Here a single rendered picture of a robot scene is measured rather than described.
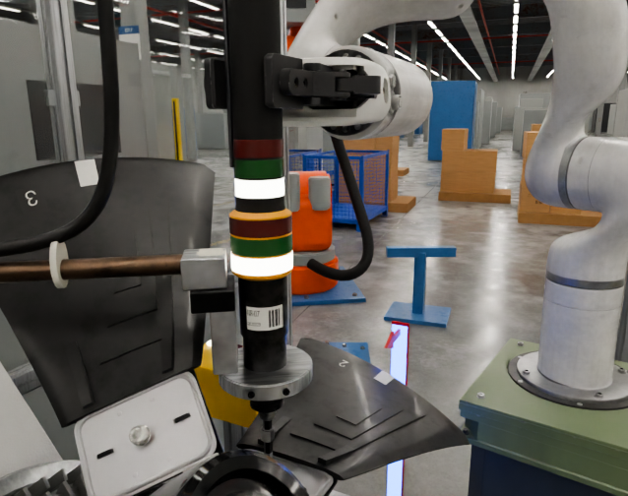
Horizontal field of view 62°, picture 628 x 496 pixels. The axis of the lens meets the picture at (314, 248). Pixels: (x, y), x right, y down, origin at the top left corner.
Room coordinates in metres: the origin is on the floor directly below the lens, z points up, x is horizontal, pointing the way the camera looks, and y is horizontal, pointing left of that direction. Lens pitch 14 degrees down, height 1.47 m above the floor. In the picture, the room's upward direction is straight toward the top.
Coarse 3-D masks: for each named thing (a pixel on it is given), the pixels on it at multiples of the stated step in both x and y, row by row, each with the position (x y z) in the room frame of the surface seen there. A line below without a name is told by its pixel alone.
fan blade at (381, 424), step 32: (320, 352) 0.59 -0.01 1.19; (320, 384) 0.52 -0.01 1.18; (352, 384) 0.53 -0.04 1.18; (384, 384) 0.55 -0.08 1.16; (256, 416) 0.45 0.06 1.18; (288, 416) 0.45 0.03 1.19; (320, 416) 0.45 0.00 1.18; (352, 416) 0.46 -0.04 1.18; (384, 416) 0.47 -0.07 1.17; (416, 416) 0.50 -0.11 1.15; (256, 448) 0.40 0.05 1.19; (288, 448) 0.40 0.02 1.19; (320, 448) 0.40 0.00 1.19; (352, 448) 0.40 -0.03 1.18; (384, 448) 0.42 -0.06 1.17; (416, 448) 0.44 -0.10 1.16
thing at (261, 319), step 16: (240, 288) 0.35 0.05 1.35; (256, 288) 0.34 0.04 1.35; (272, 288) 0.34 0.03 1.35; (240, 304) 0.35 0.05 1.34; (256, 304) 0.34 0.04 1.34; (272, 304) 0.34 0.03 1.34; (240, 320) 0.35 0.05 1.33; (256, 320) 0.34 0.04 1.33; (272, 320) 0.34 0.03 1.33; (256, 336) 0.34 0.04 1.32; (272, 336) 0.34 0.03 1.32; (256, 352) 0.34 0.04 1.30; (272, 352) 0.34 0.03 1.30; (256, 368) 0.34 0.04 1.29; (272, 368) 0.34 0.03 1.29
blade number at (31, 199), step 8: (16, 192) 0.44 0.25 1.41; (24, 192) 0.44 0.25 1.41; (32, 192) 0.45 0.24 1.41; (40, 192) 0.45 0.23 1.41; (24, 200) 0.44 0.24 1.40; (32, 200) 0.44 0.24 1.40; (40, 200) 0.44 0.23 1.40; (24, 208) 0.43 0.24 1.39; (32, 208) 0.44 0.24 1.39; (40, 208) 0.44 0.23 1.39
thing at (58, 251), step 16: (96, 0) 0.34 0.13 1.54; (112, 0) 0.34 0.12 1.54; (112, 16) 0.34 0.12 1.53; (112, 32) 0.34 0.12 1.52; (112, 48) 0.34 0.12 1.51; (112, 64) 0.34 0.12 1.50; (112, 80) 0.34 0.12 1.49; (112, 96) 0.34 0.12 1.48; (112, 112) 0.34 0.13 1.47; (112, 128) 0.34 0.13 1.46; (112, 144) 0.34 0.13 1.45; (112, 160) 0.34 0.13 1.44; (112, 176) 0.34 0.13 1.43; (96, 192) 0.34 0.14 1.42; (96, 208) 0.34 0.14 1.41; (80, 224) 0.33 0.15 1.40; (16, 240) 0.33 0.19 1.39; (32, 240) 0.33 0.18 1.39; (48, 240) 0.33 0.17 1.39; (64, 240) 0.33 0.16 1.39; (0, 256) 0.33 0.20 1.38; (64, 256) 0.34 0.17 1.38
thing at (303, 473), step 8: (288, 464) 0.38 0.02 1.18; (296, 464) 0.38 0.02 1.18; (296, 472) 0.37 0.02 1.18; (304, 472) 0.37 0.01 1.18; (312, 472) 0.37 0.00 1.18; (320, 472) 0.37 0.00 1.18; (304, 480) 0.36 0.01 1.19; (312, 480) 0.36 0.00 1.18; (320, 480) 0.36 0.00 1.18; (328, 480) 0.36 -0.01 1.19; (312, 488) 0.35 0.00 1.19; (320, 488) 0.35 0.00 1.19; (328, 488) 0.35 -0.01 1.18
